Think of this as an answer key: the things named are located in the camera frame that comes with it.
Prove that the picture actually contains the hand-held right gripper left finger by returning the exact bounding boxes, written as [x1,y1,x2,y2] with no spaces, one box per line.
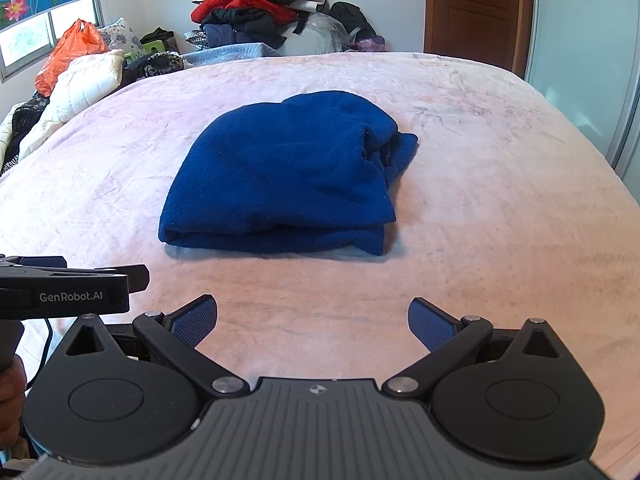
[64,294,250,402]

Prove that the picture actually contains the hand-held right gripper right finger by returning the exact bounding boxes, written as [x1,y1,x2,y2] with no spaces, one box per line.
[382,297,568,402]

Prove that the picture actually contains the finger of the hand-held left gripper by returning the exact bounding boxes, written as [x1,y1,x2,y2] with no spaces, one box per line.
[0,254,67,270]
[0,263,150,294]

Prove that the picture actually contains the blue beaded sweater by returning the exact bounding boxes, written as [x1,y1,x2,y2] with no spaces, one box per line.
[157,90,419,257]

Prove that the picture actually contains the pile of clothes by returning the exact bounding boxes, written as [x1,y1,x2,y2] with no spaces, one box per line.
[190,0,331,52]

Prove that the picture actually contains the person's left hand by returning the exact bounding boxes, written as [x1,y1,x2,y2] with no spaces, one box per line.
[0,354,27,447]

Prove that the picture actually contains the black and white patterned cloth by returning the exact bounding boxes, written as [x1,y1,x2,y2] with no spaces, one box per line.
[0,92,51,176]

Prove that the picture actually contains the pink blanket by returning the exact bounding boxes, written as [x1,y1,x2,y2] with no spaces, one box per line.
[0,51,636,476]

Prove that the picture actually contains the white quilted pillow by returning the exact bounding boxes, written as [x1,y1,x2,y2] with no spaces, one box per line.
[17,49,126,161]

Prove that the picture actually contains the orange plastic bag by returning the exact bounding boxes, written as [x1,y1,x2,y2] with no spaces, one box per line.
[35,18,109,97]

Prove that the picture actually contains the leopard print cloth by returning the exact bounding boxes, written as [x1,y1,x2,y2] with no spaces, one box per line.
[122,51,186,83]

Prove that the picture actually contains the window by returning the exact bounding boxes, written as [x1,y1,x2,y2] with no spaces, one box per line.
[0,0,104,84]

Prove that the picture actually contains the green stool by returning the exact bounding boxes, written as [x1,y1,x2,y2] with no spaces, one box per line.
[125,39,173,61]

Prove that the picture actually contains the white floral pillow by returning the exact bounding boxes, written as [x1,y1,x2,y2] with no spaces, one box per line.
[97,17,146,53]

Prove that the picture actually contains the black bag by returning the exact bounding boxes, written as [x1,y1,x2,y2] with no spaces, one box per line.
[140,27,176,53]

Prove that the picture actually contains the light blue knit blanket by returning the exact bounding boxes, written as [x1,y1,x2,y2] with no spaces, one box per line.
[180,42,283,66]

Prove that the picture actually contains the clear plastic bag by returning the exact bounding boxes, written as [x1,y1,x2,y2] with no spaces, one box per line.
[275,12,351,56]

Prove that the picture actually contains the black backpack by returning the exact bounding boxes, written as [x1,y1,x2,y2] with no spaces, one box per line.
[330,1,378,43]

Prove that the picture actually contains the brown wooden door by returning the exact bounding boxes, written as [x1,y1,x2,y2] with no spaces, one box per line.
[424,0,535,80]

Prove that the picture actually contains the frosted glass sliding door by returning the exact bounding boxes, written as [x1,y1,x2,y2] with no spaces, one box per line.
[525,0,640,181]

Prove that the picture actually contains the black cable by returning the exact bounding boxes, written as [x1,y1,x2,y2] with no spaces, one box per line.
[26,317,54,392]

